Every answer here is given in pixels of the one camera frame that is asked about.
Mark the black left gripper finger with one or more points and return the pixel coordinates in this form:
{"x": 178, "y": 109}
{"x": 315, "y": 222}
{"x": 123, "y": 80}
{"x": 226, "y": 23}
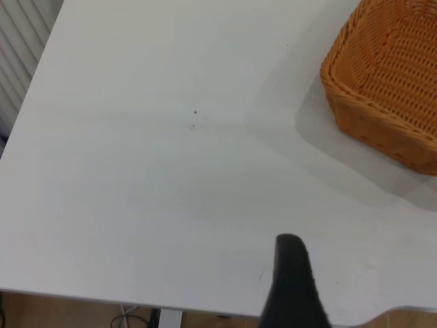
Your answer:
{"x": 293, "y": 290}

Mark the orange wicker basket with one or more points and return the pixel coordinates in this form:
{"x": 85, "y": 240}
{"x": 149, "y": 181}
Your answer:
{"x": 385, "y": 68}

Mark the white table leg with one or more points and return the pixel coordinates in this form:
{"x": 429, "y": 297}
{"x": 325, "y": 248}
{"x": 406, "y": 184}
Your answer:
{"x": 170, "y": 319}

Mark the white slatted radiator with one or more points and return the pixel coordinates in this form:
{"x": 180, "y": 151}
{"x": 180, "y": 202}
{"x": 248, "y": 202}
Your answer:
{"x": 20, "y": 41}

